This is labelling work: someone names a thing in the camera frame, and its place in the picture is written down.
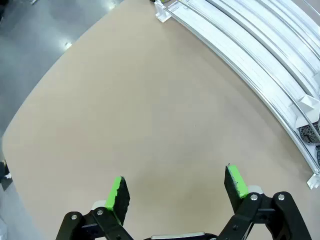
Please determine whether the black Pepsi can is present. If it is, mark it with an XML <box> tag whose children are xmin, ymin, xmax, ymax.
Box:
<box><xmin>297</xmin><ymin>121</ymin><xmax>320</xmax><ymax>145</ymax></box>

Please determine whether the white can dispenser rack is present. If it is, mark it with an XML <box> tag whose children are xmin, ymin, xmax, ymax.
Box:
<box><xmin>154</xmin><ymin>0</ymin><xmax>320</xmax><ymax>191</ymax></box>

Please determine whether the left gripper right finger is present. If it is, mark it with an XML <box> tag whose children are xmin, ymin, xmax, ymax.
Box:
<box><xmin>217</xmin><ymin>163</ymin><xmax>315</xmax><ymax>240</ymax></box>

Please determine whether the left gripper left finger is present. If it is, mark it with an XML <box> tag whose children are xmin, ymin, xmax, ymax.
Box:
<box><xmin>55</xmin><ymin>176</ymin><xmax>133</xmax><ymax>240</ymax></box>

